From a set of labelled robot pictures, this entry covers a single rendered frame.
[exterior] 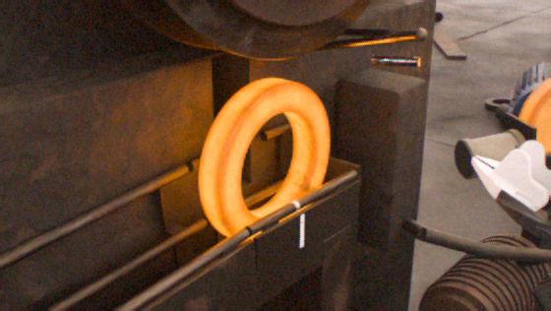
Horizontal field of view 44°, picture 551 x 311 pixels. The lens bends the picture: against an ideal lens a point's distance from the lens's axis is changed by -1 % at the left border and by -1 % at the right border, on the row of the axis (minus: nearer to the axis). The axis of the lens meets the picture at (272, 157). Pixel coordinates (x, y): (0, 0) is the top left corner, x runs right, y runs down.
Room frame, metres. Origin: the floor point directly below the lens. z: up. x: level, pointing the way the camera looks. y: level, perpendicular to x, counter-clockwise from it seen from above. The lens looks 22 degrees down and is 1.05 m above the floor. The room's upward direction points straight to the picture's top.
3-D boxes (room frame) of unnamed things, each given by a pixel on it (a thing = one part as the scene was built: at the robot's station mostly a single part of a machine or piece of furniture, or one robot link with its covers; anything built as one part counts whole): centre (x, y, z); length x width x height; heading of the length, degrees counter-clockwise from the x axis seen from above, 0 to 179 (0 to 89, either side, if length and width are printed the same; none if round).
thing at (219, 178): (0.70, 0.00, 0.75); 0.18 x 0.03 x 0.18; 139
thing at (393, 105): (0.88, -0.15, 0.68); 0.11 x 0.08 x 0.24; 50
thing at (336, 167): (0.79, -0.08, 0.69); 0.07 x 0.01 x 0.07; 50
